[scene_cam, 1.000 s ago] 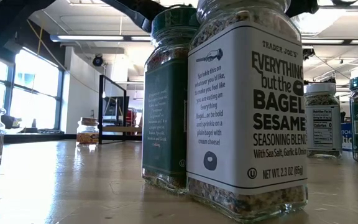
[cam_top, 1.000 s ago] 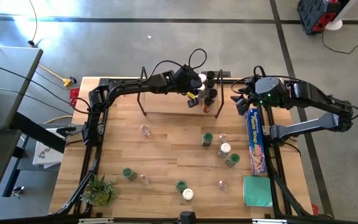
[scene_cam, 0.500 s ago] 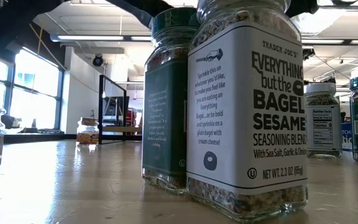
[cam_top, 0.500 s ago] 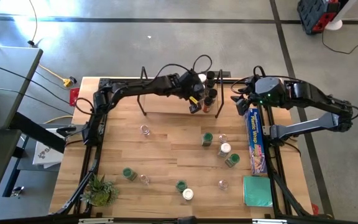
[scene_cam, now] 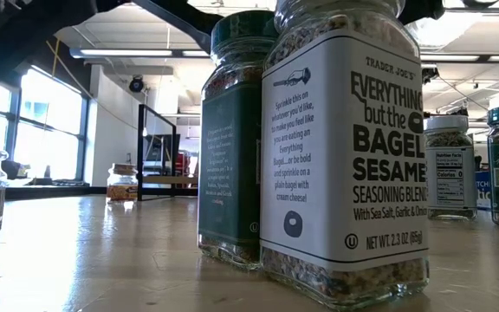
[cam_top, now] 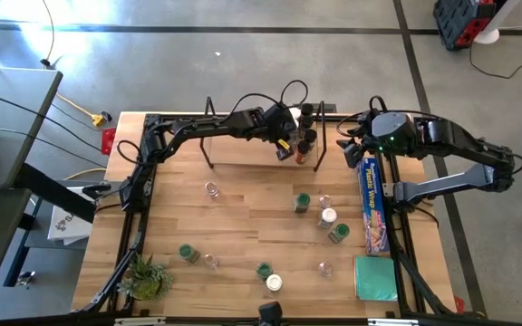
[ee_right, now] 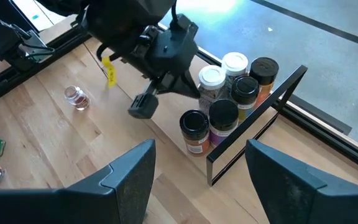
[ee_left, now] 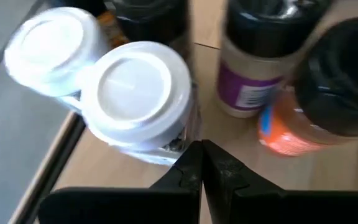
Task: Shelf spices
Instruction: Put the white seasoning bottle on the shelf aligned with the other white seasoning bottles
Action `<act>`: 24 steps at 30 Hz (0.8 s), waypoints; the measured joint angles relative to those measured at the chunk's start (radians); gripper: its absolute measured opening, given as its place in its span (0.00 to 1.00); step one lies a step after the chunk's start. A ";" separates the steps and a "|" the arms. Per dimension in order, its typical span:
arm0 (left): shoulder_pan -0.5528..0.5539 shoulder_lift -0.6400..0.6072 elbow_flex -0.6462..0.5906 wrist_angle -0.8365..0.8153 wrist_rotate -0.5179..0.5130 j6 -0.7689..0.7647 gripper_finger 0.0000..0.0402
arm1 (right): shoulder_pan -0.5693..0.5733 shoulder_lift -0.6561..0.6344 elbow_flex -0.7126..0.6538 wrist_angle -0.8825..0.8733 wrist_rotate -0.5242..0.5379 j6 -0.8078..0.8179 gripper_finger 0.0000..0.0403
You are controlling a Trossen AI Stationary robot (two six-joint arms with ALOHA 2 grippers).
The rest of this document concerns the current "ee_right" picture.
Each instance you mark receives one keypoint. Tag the black-lid jar rust spice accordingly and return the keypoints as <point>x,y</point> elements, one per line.
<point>194,124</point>

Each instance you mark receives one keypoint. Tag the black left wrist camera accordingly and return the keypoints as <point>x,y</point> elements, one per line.
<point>143,106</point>

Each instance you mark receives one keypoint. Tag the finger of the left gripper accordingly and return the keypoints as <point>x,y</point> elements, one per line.
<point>187,87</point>
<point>169,84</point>

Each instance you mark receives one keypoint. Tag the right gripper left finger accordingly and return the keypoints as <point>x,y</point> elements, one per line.
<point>104,199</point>

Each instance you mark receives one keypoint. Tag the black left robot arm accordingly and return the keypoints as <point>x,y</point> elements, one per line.
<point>113,18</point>

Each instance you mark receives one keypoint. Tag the black-lid jar purple label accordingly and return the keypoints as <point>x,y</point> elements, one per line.
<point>223,115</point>

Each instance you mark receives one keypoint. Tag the black-lid jar yellow spice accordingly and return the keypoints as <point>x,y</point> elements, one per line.
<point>244,88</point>

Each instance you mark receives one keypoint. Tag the black rectangular mount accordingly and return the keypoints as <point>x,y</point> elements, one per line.
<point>325,116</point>

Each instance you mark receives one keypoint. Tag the black-lid jar orange spice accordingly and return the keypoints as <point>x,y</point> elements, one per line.
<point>263,70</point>

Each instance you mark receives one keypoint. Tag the wooden shelf black metal frame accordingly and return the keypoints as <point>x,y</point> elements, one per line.
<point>259,111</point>

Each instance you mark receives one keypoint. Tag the white-lid seasoning jar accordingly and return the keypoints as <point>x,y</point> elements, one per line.
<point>211,77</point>
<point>235,62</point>

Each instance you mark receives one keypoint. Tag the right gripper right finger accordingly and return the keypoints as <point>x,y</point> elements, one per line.
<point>291,193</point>

